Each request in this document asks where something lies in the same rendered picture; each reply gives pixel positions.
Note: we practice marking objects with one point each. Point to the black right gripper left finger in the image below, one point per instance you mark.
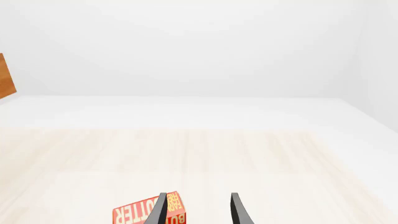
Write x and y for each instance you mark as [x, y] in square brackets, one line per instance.
[158, 213]

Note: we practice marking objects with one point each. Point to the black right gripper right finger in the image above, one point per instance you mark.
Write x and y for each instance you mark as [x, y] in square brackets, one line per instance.
[240, 213]

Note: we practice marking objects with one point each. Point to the wooden cabinet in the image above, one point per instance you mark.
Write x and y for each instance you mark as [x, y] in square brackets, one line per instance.
[5, 77]

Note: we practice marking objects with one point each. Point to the red butter box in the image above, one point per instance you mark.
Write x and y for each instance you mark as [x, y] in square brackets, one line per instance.
[130, 213]

